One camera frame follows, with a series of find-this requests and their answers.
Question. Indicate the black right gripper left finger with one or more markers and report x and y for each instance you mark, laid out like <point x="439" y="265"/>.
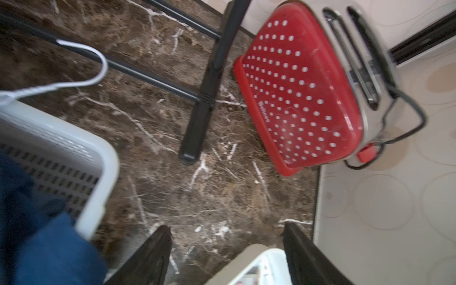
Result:
<point x="148" y="265"/>

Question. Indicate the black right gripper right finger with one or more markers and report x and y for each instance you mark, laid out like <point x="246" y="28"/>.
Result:
<point x="307" y="264"/>

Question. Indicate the navy blue t-shirt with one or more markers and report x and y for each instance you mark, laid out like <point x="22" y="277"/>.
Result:
<point x="39" y="245"/>

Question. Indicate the white plastic bin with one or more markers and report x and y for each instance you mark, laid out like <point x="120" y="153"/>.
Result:
<point x="255" y="265"/>

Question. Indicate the white plastic basket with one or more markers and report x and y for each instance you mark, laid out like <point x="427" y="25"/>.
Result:
<point x="63" y="160"/>

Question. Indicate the black clothes rack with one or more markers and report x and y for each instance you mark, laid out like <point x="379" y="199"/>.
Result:
<point x="158" y="43"/>

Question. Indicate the red polka dot toaster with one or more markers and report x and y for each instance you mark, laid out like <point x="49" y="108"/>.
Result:
<point x="315" y="83"/>

